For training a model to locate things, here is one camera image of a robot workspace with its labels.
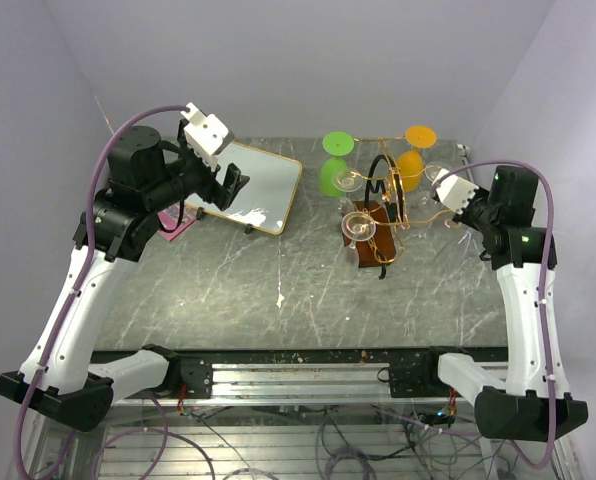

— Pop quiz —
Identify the clear wine glass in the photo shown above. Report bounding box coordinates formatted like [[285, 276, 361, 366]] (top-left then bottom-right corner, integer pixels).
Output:
[[332, 169, 364, 216], [341, 211, 377, 268], [413, 162, 451, 208]]

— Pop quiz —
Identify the orange plastic wine glass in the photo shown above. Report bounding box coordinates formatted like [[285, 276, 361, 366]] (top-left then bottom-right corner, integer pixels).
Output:
[[396, 125, 437, 193]]

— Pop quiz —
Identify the green plastic wine glass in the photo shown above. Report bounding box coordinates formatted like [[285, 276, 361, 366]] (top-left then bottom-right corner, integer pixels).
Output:
[[319, 131, 355, 197]]

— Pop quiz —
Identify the clear wine glass front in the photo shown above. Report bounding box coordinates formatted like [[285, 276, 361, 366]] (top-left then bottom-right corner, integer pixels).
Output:
[[341, 211, 377, 268]]

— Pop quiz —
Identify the clear tall flute glass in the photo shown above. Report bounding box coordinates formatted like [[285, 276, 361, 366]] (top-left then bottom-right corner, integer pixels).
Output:
[[432, 217, 472, 274]]

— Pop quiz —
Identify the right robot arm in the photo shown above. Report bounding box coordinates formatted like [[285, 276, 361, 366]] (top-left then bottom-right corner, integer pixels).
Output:
[[418, 165, 588, 443]]

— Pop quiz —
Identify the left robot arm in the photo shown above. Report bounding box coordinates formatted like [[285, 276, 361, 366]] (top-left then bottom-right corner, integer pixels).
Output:
[[0, 122, 249, 432]]

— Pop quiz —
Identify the gold framed whiteboard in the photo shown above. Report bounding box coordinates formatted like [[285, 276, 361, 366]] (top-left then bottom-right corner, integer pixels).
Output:
[[185, 142, 303, 235]]

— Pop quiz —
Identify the pink sticker book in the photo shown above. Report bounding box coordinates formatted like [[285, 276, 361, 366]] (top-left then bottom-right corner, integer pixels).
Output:
[[158, 204, 196, 242]]

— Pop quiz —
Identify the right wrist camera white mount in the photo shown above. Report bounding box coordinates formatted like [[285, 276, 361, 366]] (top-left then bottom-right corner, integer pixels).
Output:
[[432, 170, 479, 214]]

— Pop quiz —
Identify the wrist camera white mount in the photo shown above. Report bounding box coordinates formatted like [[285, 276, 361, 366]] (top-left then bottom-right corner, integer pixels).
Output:
[[181, 103, 234, 172], [432, 170, 479, 214]]

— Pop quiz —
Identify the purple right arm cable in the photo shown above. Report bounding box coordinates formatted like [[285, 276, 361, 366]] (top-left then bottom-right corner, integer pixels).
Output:
[[377, 159, 559, 470]]

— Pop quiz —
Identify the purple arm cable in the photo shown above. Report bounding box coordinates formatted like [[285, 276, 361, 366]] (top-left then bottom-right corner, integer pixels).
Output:
[[15, 104, 214, 480], [377, 159, 559, 470]]

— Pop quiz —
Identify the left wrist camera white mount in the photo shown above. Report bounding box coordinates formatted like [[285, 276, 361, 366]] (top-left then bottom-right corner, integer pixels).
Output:
[[181, 103, 234, 172]]

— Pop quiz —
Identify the gold wire wine glass rack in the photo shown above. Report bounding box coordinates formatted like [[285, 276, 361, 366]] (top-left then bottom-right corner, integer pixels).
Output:
[[340, 137, 454, 280]]

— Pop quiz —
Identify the aluminium mounting rail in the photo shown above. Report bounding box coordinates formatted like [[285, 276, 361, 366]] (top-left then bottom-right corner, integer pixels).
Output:
[[87, 359, 479, 401]]

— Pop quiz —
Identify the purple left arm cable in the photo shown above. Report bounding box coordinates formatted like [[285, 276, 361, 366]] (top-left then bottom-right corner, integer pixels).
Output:
[[15, 104, 214, 480]]

